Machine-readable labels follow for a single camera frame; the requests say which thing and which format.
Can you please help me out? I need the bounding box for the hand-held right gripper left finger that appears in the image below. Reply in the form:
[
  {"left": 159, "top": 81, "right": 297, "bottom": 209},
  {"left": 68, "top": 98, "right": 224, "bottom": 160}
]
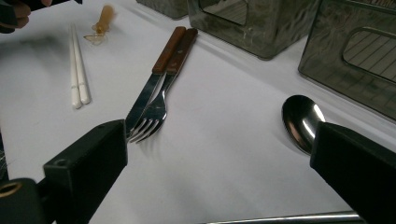
[{"left": 43, "top": 119, "right": 129, "bottom": 224}]

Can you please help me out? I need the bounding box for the metal spoon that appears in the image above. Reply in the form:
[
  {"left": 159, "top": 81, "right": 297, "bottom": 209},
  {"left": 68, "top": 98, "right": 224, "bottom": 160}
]
[{"left": 281, "top": 94, "right": 327, "bottom": 156}]

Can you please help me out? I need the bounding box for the wooden-handled fork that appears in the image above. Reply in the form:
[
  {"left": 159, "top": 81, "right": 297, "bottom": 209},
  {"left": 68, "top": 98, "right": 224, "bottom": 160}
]
[{"left": 128, "top": 27, "right": 199, "bottom": 145}]

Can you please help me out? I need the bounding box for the wooden-handled table knife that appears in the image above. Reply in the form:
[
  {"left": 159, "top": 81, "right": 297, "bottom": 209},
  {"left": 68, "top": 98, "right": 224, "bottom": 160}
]
[{"left": 125, "top": 26, "right": 187, "bottom": 138}]

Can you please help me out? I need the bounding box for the white chopstick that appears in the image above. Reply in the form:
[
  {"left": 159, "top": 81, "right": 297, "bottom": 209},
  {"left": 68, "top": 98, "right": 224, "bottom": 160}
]
[
  {"left": 68, "top": 25, "right": 82, "bottom": 110},
  {"left": 72, "top": 23, "right": 92, "bottom": 105}
]

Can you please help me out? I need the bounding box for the grey translucent bin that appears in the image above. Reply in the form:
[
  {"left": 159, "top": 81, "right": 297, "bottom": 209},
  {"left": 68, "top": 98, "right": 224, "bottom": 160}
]
[
  {"left": 186, "top": 0, "right": 322, "bottom": 61},
  {"left": 135, "top": 0, "right": 190, "bottom": 21},
  {"left": 297, "top": 0, "right": 396, "bottom": 121}
]

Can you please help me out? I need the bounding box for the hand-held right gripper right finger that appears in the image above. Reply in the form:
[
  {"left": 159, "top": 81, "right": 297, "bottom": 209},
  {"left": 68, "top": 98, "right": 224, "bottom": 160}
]
[{"left": 309, "top": 120, "right": 396, "bottom": 224}]

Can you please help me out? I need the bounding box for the metal chopstick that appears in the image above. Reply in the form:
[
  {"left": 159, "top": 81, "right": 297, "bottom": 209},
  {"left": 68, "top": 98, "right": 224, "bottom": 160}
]
[{"left": 202, "top": 210, "right": 362, "bottom": 224}]

